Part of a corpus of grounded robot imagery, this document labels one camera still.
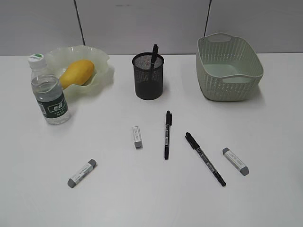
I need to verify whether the black marker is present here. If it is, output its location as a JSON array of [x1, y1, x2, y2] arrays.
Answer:
[[164, 110, 172, 160], [151, 44, 159, 70], [185, 132, 226, 187]]

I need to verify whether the yellow mango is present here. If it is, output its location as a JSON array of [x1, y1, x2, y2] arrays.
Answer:
[[59, 59, 94, 89]]

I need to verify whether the white eraser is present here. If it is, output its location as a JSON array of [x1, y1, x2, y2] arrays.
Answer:
[[67, 159, 97, 188], [223, 148, 249, 176], [132, 126, 143, 149]]

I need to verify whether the clear water bottle green label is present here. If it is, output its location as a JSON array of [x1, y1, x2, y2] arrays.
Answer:
[[28, 53, 71, 125]]

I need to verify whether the black mesh pen holder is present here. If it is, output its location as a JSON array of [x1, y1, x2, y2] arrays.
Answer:
[[132, 52, 164, 100]]

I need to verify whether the pale green plastic basket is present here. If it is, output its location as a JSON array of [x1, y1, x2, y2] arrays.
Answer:
[[196, 33, 264, 102]]

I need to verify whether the translucent green wavy plate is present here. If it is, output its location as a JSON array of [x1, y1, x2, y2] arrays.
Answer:
[[45, 45, 109, 97]]

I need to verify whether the black wall cable right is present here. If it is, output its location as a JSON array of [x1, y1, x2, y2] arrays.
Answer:
[[204, 0, 212, 36]]

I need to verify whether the black wall cable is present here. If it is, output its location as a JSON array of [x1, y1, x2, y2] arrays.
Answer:
[[204, 0, 212, 36], [74, 0, 87, 46]]

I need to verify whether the black wall cable left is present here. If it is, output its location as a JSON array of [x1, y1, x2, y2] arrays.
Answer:
[[74, 0, 87, 46]]

